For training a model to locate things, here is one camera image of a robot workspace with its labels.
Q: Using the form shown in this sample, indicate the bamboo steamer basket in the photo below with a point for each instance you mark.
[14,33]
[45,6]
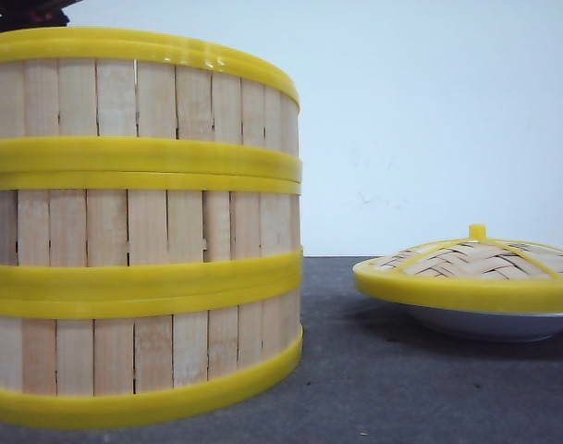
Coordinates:
[108,346]
[98,108]
[99,218]

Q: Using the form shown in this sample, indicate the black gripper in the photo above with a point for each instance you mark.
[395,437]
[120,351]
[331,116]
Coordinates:
[27,14]

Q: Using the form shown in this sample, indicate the white shallow plate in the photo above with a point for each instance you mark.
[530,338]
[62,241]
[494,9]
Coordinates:
[515,325]

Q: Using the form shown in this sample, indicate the woven bamboo steamer lid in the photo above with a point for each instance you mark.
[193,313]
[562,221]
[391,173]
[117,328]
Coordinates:
[477,273]

